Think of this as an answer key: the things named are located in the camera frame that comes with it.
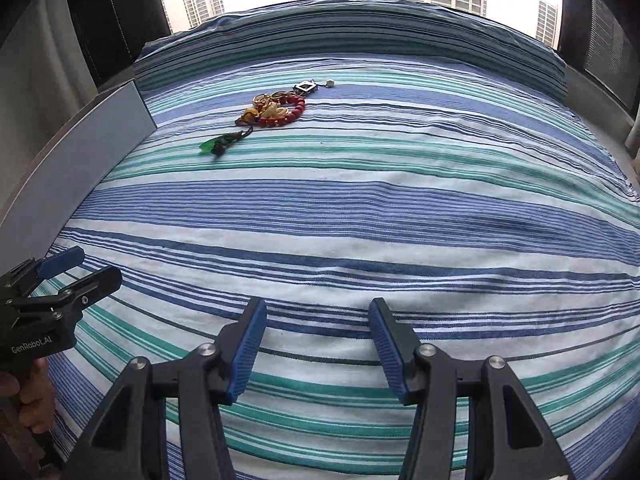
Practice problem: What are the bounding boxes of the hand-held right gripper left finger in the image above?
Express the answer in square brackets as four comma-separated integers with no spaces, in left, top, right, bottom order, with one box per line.
[62,296,268,480]

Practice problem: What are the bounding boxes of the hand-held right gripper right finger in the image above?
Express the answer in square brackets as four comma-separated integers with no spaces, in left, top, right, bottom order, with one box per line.
[368,297,573,480]

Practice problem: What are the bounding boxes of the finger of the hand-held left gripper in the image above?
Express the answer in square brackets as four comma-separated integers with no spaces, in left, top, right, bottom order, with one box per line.
[47,266,123,322]
[4,246,86,289]

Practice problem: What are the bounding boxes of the long grey storage box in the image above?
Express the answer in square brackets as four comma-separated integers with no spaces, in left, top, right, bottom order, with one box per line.
[0,78,159,256]

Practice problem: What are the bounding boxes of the person's left hand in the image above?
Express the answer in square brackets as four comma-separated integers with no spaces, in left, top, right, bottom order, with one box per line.
[0,357,54,429]

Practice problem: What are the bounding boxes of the white curtain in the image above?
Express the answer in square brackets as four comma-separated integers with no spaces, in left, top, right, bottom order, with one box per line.
[0,7,103,148]

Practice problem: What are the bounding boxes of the dark window blind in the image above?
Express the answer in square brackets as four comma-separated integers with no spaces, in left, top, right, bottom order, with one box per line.
[65,0,168,86]

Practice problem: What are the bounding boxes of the grey twin tower building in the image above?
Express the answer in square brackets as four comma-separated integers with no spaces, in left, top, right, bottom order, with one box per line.
[180,0,226,29]

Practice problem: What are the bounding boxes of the narrow white tower building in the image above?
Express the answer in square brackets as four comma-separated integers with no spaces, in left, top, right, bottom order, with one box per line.
[534,0,560,47]

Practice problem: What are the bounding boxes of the grey slatted window blind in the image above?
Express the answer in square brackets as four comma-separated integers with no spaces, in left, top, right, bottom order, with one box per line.
[582,0,640,96]

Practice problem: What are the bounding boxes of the green pendant with brown cord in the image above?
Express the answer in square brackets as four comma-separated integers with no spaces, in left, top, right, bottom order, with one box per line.
[199,128,254,157]

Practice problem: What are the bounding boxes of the red bead bracelet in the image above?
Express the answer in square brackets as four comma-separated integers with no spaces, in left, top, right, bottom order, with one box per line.
[255,95,307,129]

